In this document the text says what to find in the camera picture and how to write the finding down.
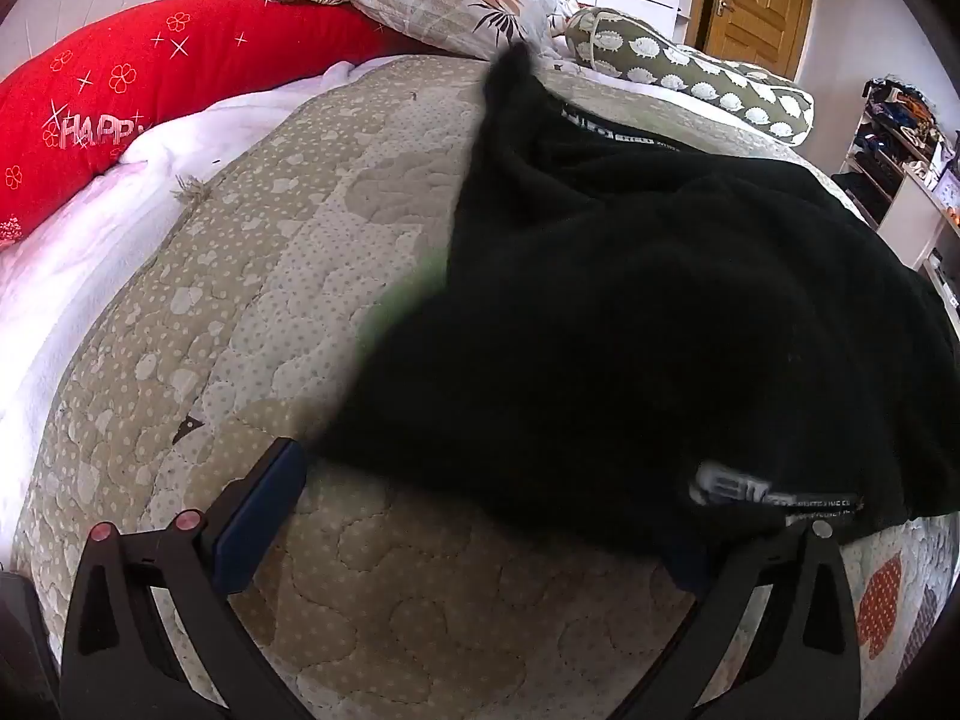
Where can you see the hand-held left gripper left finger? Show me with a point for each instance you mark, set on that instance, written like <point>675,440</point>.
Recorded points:
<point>255,510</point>

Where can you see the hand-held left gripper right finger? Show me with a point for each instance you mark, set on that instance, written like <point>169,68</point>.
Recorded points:
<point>750,577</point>

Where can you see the black pants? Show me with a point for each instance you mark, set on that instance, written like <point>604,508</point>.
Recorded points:
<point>637,315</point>

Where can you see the quilted heart-pattern bedspread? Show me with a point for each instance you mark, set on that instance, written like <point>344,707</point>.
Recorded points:
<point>300,255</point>

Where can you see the white bed sheet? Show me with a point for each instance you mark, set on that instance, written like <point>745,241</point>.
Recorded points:
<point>75,262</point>

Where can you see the white cabinet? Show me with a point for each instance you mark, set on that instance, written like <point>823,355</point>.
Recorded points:
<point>919,225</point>

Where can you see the red printed pillow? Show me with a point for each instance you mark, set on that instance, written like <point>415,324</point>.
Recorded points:
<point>150,90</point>

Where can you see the open shelf with clothes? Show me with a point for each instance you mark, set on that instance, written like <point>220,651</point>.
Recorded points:
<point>892,135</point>

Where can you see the green hedgehog-print pillow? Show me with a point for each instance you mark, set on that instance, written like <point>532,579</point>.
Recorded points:
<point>712,82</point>

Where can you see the white rounded headboard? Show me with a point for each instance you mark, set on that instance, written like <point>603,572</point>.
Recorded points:
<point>75,7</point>

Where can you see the wooden door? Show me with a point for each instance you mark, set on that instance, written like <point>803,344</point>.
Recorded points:
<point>757,7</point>

